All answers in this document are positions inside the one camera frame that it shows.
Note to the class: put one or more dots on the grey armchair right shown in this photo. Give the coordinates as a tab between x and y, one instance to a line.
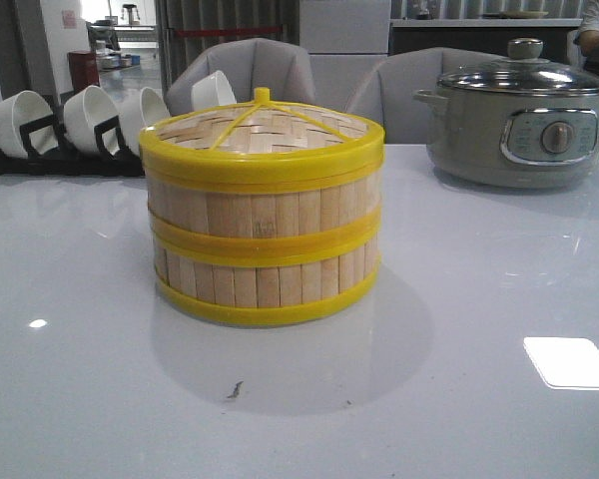
385	94

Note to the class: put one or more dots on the grey armchair left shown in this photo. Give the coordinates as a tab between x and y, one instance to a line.
281	67

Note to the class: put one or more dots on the grey electric cooker pot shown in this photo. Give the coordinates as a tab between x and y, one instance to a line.
513	141

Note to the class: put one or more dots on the white refrigerator cabinet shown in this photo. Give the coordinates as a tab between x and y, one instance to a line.
344	39

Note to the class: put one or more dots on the glass cooker lid grey knob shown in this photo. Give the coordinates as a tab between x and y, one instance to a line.
523	72

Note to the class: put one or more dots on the bamboo steamer lid yellow rim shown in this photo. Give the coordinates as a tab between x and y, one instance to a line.
262	147

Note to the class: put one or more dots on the bamboo steamer tray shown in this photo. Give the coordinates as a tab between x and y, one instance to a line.
274	223
267	295

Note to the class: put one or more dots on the white bowl right upright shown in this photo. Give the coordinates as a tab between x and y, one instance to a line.
212	91

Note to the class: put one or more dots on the black bowl rack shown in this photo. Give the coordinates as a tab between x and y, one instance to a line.
50	152

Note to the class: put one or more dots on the white bowl far left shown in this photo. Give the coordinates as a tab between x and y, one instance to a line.
15	111

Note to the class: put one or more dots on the red bin in background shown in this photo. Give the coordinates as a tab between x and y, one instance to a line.
83	69

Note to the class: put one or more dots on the grey armchair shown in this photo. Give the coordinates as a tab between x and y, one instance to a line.
281	67
385	94

